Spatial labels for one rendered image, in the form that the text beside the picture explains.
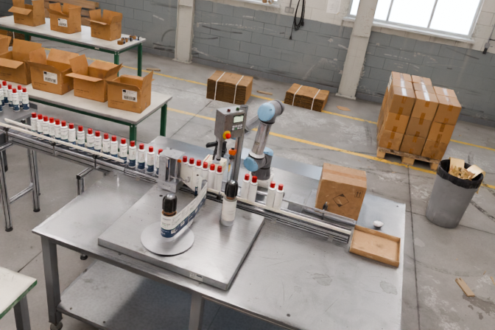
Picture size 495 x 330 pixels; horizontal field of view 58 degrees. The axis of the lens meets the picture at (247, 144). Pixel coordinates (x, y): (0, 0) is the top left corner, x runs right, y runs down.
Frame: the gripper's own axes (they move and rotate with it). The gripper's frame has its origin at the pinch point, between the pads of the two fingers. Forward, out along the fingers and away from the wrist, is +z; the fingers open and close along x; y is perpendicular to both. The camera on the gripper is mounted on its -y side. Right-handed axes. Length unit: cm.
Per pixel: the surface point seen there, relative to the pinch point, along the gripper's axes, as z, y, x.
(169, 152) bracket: -26, -18, -47
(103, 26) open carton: -2, -276, 277
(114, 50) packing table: 18, -238, 246
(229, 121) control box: -54, 17, -36
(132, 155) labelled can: -9, -50, -37
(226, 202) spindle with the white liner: -17, 32, -71
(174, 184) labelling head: -6, -11, -52
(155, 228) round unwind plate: -1, -3, -94
